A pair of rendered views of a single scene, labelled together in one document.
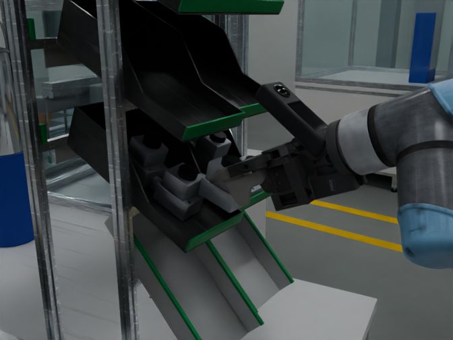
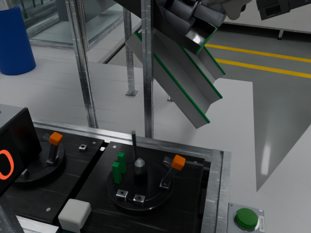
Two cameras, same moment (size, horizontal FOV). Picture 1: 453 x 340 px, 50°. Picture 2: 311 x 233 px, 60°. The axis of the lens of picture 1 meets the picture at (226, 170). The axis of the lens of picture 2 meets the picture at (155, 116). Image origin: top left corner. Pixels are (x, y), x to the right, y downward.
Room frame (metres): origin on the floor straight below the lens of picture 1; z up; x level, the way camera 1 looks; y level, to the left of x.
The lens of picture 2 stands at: (0.10, 0.25, 1.42)
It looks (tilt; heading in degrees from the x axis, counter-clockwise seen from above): 36 degrees down; 348
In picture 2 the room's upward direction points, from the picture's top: straight up
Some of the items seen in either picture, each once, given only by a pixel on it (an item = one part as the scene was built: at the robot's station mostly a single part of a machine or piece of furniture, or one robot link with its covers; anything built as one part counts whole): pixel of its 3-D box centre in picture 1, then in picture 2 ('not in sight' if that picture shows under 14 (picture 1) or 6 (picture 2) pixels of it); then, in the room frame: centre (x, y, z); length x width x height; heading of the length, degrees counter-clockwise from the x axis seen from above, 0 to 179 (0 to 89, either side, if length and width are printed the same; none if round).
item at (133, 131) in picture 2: not in sight; (134, 144); (0.53, 0.21, 1.03); 0.01 x 0.01 x 0.08
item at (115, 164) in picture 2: not in sight; (116, 173); (0.48, 0.25, 1.01); 0.01 x 0.01 x 0.05; 63
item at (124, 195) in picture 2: not in sight; (122, 195); (0.44, 0.25, 1.00); 0.02 x 0.01 x 0.02; 63
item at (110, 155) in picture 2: not in sight; (140, 189); (0.47, 0.21, 0.96); 0.24 x 0.24 x 0.02; 63
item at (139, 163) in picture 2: not in sight; (139, 164); (0.47, 0.21, 1.04); 0.02 x 0.02 x 0.03
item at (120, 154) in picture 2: not in sight; (121, 162); (0.50, 0.24, 1.01); 0.01 x 0.01 x 0.05; 63
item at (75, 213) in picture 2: not in sight; (75, 215); (0.43, 0.34, 0.97); 0.05 x 0.05 x 0.04; 63
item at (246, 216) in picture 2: not in sight; (246, 219); (0.36, 0.02, 0.96); 0.04 x 0.04 x 0.02
